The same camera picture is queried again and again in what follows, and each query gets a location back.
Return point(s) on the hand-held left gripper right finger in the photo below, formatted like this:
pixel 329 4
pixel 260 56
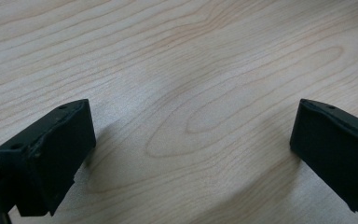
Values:
pixel 335 152

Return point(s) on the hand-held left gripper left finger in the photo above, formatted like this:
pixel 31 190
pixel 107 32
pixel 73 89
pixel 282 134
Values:
pixel 48 161

